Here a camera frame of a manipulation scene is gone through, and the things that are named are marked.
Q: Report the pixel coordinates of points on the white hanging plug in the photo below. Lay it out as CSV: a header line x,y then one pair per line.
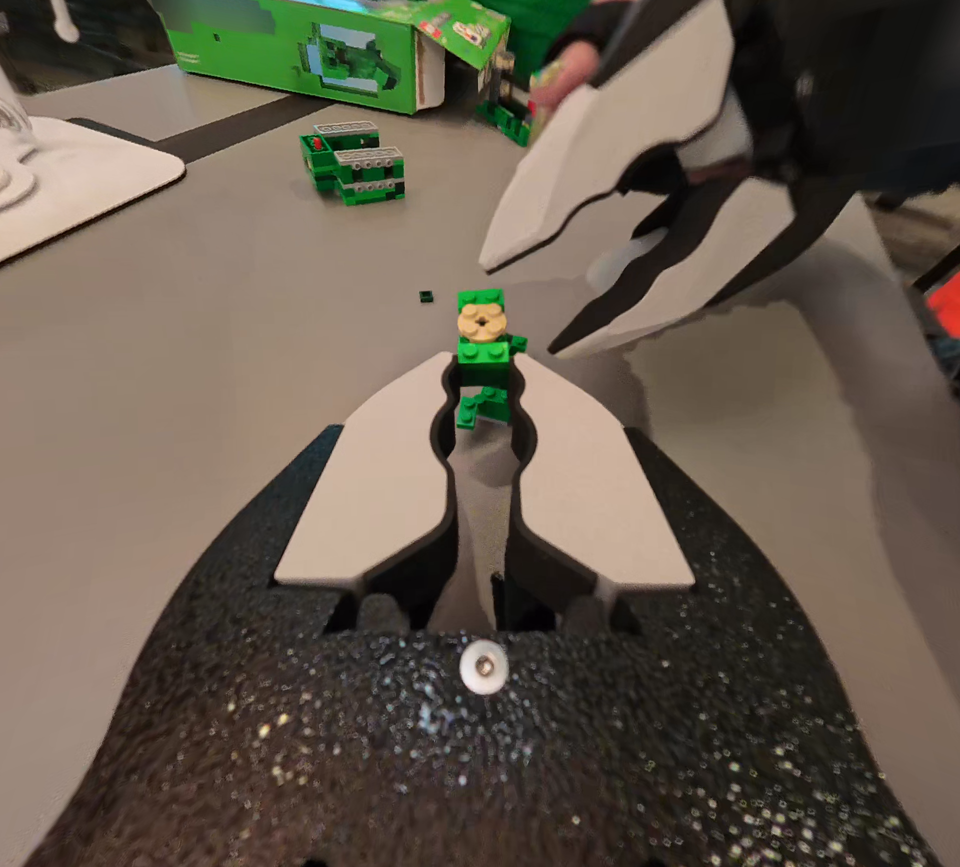
x,y
64,19

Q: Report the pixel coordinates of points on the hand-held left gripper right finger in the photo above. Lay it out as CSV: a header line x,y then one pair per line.
x,y
600,499

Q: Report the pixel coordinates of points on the white flat stand base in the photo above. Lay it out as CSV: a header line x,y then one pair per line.
x,y
82,184

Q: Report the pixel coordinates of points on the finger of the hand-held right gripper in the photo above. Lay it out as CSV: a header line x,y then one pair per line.
x,y
712,259
600,147

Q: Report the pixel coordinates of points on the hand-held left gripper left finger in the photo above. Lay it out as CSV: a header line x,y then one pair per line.
x,y
367,492

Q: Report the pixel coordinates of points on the clear glass stand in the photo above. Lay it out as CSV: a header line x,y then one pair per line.
x,y
11,132

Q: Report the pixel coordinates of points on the green and grey brick build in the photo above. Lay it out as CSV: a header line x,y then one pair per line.
x,y
360,166

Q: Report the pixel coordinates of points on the green brick figure assembly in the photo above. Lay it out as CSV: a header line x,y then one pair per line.
x,y
484,364

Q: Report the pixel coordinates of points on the red object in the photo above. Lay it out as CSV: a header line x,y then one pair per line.
x,y
943,312

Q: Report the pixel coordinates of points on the grey desk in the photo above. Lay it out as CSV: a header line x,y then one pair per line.
x,y
187,357

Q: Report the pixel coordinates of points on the green printed cardboard box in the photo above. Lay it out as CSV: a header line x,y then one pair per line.
x,y
247,34

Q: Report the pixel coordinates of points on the small green brick build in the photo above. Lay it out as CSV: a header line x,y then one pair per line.
x,y
506,121

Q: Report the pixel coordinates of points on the person's right hand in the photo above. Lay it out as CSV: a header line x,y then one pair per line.
x,y
574,72

